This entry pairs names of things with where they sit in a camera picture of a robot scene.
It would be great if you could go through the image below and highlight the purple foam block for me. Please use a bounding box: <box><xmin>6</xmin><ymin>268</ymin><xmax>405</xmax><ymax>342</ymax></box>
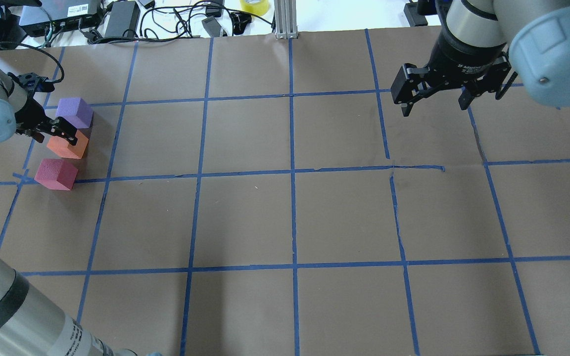
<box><xmin>56</xmin><ymin>97</ymin><xmax>94</xmax><ymax>129</ymax></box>

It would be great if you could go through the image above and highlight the black power adapter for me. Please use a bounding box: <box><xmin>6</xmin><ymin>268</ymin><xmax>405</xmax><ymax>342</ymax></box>
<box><xmin>104</xmin><ymin>0</ymin><xmax>140</xmax><ymax>38</ymax></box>

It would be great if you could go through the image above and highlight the aluminium frame post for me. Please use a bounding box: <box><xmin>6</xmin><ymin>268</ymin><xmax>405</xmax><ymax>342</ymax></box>
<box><xmin>272</xmin><ymin>0</ymin><xmax>299</xmax><ymax>39</ymax></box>

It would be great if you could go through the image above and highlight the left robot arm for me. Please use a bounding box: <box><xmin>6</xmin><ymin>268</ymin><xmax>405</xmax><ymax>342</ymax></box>
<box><xmin>0</xmin><ymin>32</ymin><xmax>452</xmax><ymax>356</ymax></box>

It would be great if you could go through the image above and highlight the orange foam block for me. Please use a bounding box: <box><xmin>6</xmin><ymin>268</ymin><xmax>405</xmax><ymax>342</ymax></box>
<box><xmin>47</xmin><ymin>131</ymin><xmax>89</xmax><ymax>159</ymax></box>

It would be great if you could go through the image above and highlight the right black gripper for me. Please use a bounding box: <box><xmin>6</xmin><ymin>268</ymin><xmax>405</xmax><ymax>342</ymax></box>
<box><xmin>390</xmin><ymin>30</ymin><xmax>518</xmax><ymax>117</ymax></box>

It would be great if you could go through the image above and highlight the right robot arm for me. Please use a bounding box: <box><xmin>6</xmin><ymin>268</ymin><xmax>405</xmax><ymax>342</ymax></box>
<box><xmin>427</xmin><ymin>0</ymin><xmax>570</xmax><ymax>107</ymax></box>

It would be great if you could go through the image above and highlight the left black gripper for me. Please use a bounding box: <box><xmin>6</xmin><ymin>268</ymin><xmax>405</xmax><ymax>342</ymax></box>
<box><xmin>7</xmin><ymin>72</ymin><xmax>78</xmax><ymax>145</ymax></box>

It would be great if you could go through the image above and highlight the yellow tape roll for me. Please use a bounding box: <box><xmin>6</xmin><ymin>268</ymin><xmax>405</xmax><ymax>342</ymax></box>
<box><xmin>239</xmin><ymin>0</ymin><xmax>270</xmax><ymax>16</ymax></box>

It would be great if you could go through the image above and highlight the pink foam block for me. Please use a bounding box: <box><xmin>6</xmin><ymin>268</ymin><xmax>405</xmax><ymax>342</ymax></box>
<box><xmin>34</xmin><ymin>159</ymin><xmax>79</xmax><ymax>191</ymax></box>

